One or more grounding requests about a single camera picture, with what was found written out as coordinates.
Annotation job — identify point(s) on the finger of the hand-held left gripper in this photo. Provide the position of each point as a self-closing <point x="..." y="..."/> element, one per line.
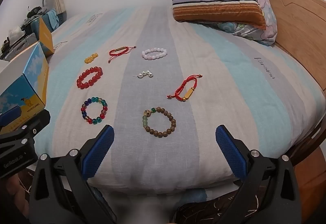
<point x="10" y="113"/>
<point x="38" y="120"/>

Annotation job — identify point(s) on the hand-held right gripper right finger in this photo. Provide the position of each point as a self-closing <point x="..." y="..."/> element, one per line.
<point x="230" y="152"/>

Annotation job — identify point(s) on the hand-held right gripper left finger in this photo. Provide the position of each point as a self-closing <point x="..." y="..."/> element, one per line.
<point x="98" y="155"/>

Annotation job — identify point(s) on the blue and yellow cardboard box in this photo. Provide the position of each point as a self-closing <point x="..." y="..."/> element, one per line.
<point x="33" y="73"/>

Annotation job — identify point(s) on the person's left hand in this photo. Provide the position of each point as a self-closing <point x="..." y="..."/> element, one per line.
<point x="14" y="196"/>

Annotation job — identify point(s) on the brown patterned cloth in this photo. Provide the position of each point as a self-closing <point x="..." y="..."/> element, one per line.
<point x="203" y="213"/>

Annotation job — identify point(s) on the grey case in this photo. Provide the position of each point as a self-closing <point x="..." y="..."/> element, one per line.
<point x="23" y="45"/>

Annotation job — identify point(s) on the yellow open box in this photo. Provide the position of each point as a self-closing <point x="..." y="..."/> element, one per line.
<point x="45" y="35"/>

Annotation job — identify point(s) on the striped blue grey bed sheet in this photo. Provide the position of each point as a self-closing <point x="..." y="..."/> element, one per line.
<point x="216" y="66"/>

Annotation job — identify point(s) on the dark clutter pile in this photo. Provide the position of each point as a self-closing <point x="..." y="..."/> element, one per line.
<point x="35" y="12"/>

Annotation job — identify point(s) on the teal storage box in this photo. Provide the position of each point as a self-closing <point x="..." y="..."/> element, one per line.
<point x="61" y="19"/>

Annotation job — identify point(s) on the light blue cloth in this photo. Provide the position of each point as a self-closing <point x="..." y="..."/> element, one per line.
<point x="52" y="16"/>

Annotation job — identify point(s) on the floral pastel pillow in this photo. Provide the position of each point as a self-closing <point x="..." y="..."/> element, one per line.
<point x="267" y="22"/>

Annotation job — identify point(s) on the striped red brown pillow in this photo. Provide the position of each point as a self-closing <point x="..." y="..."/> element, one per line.
<point x="216" y="2"/>

